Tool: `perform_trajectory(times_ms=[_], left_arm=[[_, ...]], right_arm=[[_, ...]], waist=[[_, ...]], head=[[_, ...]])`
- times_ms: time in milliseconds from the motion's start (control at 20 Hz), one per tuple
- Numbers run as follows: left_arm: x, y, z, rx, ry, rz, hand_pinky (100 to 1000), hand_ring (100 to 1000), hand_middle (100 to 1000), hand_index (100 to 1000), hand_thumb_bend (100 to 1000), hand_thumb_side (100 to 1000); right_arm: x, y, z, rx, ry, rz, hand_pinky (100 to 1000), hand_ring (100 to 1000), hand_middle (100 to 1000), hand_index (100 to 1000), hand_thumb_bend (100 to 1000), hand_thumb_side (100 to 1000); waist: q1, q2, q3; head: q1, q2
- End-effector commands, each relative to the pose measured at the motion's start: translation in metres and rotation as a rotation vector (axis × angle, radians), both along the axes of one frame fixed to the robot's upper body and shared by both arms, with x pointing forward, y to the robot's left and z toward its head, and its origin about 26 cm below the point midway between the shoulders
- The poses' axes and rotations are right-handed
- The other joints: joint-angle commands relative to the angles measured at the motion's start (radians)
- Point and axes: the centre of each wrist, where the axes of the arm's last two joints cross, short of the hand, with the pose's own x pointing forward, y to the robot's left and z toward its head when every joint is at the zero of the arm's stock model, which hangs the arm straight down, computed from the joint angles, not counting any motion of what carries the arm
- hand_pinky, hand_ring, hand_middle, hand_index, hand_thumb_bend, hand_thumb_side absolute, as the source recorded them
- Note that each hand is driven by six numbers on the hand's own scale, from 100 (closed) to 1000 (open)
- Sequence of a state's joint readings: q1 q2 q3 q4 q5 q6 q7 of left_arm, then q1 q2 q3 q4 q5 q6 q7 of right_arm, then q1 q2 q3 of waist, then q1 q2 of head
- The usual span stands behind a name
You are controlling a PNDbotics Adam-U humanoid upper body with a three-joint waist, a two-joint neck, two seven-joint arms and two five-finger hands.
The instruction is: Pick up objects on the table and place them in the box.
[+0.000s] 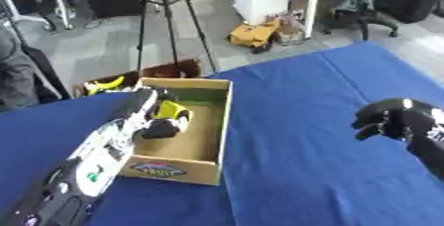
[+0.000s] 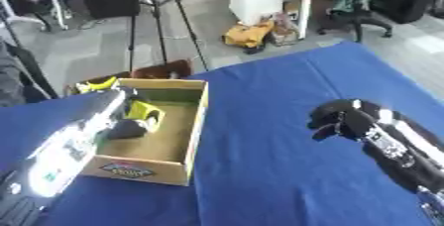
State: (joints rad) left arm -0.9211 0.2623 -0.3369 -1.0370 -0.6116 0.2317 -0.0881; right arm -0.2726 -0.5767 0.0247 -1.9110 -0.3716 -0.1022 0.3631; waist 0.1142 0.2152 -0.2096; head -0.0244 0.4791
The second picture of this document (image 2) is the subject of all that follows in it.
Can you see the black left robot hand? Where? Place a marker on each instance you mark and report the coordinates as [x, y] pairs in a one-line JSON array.
[[127, 129]]

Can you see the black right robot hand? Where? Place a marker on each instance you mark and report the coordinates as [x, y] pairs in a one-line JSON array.
[[338, 117]]

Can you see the yellow-green toy block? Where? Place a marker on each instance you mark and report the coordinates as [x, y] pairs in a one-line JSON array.
[[141, 110]]

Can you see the silver and black right robot arm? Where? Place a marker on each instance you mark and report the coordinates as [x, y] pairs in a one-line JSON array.
[[404, 150]]

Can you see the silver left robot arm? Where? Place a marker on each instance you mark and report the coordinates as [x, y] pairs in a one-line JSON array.
[[63, 147]]

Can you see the tan cardboard box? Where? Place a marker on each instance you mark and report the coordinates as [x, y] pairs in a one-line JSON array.
[[162, 137]]

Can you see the small cardboard box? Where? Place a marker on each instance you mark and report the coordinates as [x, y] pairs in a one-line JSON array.
[[284, 30]]

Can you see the yellow and black object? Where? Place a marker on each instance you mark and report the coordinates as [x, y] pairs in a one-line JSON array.
[[95, 85]]

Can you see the brown furry object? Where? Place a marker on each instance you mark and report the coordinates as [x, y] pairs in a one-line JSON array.
[[165, 69]]

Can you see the black office chair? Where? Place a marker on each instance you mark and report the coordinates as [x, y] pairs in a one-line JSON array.
[[358, 8]]

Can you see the black tripod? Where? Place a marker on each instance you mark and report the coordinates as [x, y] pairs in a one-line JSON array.
[[159, 18]]

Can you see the white metal frame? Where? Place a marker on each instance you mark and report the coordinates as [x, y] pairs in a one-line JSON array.
[[52, 2]]

